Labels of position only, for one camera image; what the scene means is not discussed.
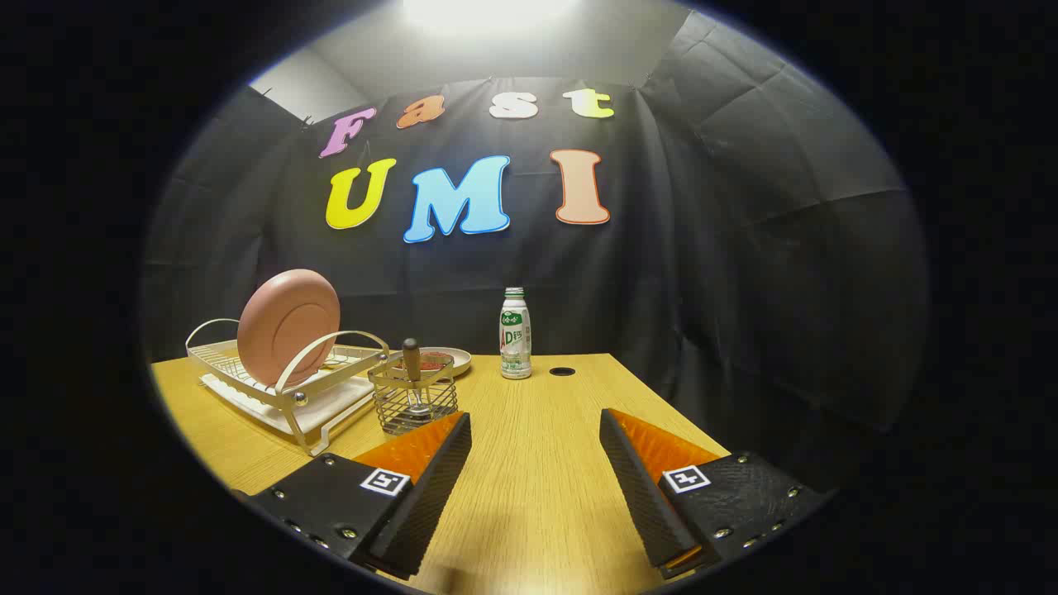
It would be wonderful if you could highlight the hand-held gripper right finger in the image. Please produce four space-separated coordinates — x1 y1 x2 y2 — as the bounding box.
598 408 830 581

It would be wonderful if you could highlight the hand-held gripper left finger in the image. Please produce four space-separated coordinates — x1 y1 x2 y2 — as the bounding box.
246 412 474 581

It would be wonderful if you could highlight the metal wire basket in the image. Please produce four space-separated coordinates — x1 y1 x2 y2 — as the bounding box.
368 355 460 436

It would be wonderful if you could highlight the spoon with wooden handle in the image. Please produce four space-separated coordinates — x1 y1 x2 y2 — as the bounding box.
402 338 432 416

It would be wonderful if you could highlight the white wire dish rack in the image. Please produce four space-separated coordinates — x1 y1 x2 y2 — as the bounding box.
185 318 391 457

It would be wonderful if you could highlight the pink plate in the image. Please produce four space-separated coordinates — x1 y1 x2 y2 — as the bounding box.
237 269 341 389

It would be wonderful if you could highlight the beige round plate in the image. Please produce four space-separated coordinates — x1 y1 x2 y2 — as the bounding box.
388 347 473 378

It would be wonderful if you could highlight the white drip tray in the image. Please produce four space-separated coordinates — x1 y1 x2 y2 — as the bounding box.
201 372 377 436

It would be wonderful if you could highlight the white drink bottle green cap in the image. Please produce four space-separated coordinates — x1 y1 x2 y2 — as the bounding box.
499 288 533 380

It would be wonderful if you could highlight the black backdrop cloth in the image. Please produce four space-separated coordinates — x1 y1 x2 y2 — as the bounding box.
142 10 931 431

